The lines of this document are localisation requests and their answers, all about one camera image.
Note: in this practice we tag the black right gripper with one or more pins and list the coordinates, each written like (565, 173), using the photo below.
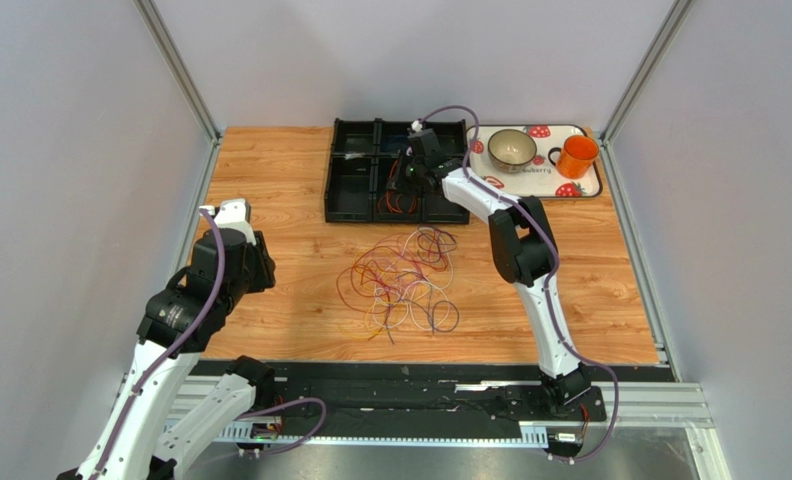
(404, 175)

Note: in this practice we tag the beige ceramic bowl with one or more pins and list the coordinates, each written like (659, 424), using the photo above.
(511, 150)

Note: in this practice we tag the strawberry print serving tray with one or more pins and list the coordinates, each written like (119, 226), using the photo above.
(540, 176)

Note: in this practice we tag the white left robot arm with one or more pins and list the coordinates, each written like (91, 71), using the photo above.
(176, 328)

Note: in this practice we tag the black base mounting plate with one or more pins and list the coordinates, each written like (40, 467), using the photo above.
(414, 400)

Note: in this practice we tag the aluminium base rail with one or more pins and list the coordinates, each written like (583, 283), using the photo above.
(628, 405)

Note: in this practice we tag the right aluminium corner post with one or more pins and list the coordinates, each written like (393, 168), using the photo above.
(656, 51)

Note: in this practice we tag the black compartment organizer tray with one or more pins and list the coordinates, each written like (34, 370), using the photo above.
(361, 161)

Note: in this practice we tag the orange mug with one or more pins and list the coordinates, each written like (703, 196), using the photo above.
(574, 157)

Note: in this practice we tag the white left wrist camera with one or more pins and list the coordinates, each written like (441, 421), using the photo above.
(233, 214)

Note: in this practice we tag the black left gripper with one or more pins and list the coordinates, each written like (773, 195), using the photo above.
(266, 269)

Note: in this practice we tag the aluminium corner frame post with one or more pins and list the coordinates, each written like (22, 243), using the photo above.
(158, 29)

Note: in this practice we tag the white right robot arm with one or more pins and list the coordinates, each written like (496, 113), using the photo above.
(524, 254)

